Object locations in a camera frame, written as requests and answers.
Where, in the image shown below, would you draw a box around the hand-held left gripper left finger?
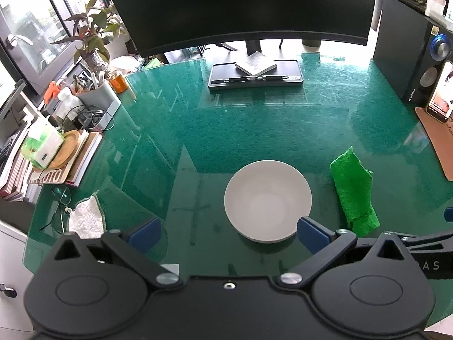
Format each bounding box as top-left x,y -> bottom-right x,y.
53,218 -> 181,289

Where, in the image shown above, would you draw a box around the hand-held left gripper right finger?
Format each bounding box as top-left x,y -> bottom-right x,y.
279,217 -> 407,286

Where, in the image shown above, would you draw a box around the white bowl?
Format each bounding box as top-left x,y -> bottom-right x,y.
224,160 -> 313,244

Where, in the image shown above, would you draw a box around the green cloth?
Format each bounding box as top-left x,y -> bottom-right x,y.
330,146 -> 381,237

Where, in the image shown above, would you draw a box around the white textured cloth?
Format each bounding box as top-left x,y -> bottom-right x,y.
68,193 -> 107,240

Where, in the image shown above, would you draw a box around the brown mouse pad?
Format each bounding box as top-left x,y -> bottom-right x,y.
415,106 -> 453,181

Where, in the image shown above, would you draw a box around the eyeglasses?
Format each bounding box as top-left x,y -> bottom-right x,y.
39,186 -> 74,232

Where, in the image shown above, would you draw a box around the stack of books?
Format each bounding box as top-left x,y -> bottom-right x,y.
0,127 -> 104,203

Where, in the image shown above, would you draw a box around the round wooden plate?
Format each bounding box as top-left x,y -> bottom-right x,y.
49,130 -> 82,169

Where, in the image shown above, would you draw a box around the smartphone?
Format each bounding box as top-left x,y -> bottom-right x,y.
426,60 -> 453,124

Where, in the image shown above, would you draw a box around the green tissue pack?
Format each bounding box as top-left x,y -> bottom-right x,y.
20,117 -> 66,170

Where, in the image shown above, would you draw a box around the white cabinet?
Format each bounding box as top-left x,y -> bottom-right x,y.
0,220 -> 36,340

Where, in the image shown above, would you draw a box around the grey desk organizer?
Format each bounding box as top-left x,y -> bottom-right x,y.
72,71 -> 121,130

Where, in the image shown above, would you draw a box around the small orange container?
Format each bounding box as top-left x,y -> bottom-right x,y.
110,73 -> 129,93

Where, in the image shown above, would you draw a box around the white bottle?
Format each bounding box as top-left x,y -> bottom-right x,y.
56,87 -> 85,121

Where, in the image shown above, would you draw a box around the black pen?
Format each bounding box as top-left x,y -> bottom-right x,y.
224,75 -> 288,83

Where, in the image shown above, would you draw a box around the orange plastic tool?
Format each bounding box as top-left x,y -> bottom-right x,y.
44,81 -> 67,105

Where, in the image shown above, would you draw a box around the black speaker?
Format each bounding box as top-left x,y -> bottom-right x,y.
373,0 -> 453,107

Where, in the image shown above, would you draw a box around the small notebook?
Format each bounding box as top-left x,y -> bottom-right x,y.
235,51 -> 277,76

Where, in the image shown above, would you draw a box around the black monitor stand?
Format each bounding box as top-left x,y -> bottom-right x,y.
208,39 -> 304,93

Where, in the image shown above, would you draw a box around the potted plant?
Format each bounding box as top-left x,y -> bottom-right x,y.
50,0 -> 128,76

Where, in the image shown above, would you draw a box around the small white box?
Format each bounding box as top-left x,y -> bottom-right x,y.
424,0 -> 447,18

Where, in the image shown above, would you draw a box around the black curved monitor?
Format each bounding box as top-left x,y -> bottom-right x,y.
94,0 -> 379,57

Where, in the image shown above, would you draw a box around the black framed window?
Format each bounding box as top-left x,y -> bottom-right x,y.
0,0 -> 108,94

